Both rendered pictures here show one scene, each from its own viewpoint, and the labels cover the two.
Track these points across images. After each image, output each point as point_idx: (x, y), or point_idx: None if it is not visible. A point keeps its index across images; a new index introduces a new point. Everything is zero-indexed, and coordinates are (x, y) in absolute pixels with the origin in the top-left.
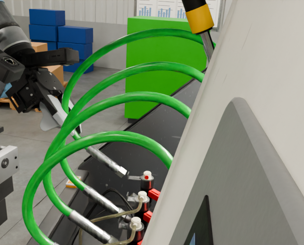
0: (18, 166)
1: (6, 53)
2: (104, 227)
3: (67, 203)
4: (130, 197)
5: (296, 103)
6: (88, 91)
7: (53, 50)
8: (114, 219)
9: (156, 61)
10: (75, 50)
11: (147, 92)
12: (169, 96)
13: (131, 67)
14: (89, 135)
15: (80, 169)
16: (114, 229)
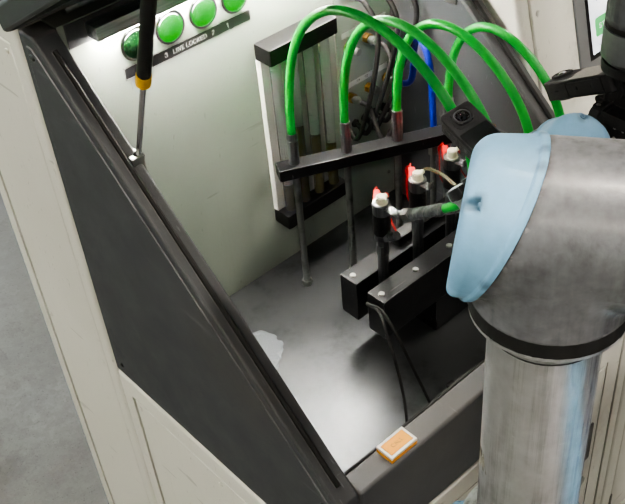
0: None
1: (563, 80)
2: (365, 445)
3: (436, 401)
4: (427, 187)
5: None
6: (472, 89)
7: (483, 115)
8: (335, 453)
9: (411, 24)
10: (449, 111)
11: (451, 23)
12: (190, 255)
13: (433, 41)
14: (518, 39)
15: (354, 487)
16: (352, 434)
